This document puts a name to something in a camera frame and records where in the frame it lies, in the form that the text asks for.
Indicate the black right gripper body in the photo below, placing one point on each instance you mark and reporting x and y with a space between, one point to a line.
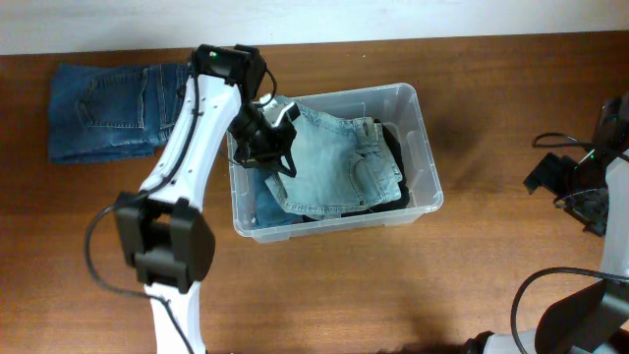
575 202

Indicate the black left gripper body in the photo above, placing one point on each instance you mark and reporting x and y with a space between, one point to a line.
257 142

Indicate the medium blue jeans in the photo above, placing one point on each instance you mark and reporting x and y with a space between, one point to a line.
268 212

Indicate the light blue jeans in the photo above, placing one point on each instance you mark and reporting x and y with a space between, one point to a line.
334 162

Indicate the clear plastic storage bin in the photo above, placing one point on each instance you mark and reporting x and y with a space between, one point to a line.
398 108

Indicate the black garment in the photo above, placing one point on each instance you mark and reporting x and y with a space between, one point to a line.
398 152

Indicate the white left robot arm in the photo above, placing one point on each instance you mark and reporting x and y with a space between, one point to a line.
163 234

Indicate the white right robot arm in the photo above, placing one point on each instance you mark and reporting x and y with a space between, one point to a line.
590 320

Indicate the dark blue folded jeans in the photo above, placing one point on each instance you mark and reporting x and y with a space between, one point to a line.
104 114

